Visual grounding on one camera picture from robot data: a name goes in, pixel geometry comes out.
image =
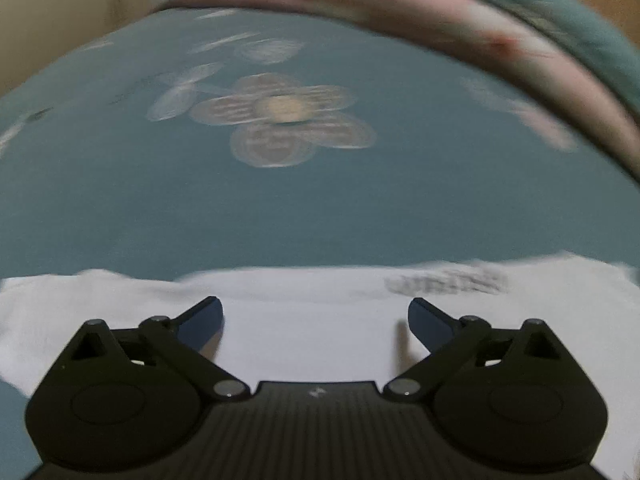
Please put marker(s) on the white long-sleeve shirt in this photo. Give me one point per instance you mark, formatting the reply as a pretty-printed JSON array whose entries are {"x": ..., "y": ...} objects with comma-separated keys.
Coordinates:
[{"x": 310, "y": 320}]

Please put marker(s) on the bed with teal printed sheet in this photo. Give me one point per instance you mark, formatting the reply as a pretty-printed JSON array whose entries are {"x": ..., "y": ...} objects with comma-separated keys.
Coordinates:
[{"x": 150, "y": 200}]

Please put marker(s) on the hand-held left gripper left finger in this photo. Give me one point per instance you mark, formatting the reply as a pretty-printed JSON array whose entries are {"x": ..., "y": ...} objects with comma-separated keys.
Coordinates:
[{"x": 202, "y": 321}]

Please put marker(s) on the teal pillow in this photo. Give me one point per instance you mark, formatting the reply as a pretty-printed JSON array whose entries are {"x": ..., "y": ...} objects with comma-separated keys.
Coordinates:
[{"x": 575, "y": 25}]

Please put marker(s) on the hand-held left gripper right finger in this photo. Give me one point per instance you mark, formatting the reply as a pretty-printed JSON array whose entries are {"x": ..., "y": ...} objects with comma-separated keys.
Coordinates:
[{"x": 427, "y": 324}]

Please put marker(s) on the pink floral folded quilt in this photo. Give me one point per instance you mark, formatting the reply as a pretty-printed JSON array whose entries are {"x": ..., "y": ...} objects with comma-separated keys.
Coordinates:
[{"x": 450, "y": 25}]

